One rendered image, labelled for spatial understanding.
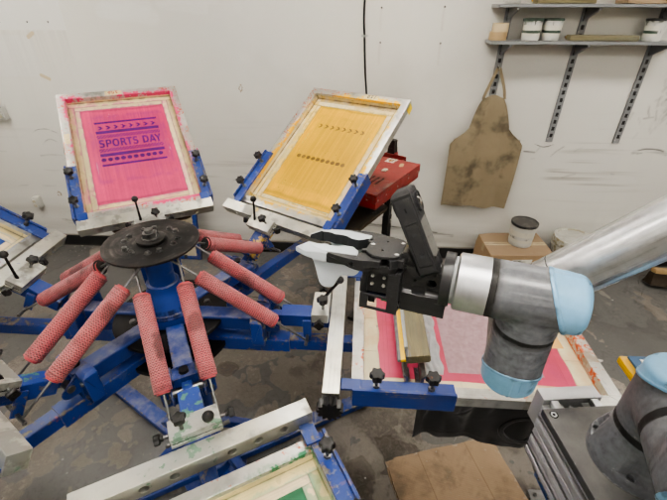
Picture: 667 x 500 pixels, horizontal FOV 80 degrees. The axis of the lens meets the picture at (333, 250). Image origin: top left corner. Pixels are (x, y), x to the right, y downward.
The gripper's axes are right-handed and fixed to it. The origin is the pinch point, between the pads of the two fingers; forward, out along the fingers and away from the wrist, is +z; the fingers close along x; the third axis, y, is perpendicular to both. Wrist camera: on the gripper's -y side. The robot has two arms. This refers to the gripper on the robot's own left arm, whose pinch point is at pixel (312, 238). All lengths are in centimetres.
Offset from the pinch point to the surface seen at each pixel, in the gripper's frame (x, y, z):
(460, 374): 59, 65, -26
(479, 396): 50, 63, -32
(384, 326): 72, 63, 2
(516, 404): 52, 64, -43
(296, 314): 56, 56, 30
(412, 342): 56, 55, -10
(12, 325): 26, 71, 135
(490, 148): 277, 27, -24
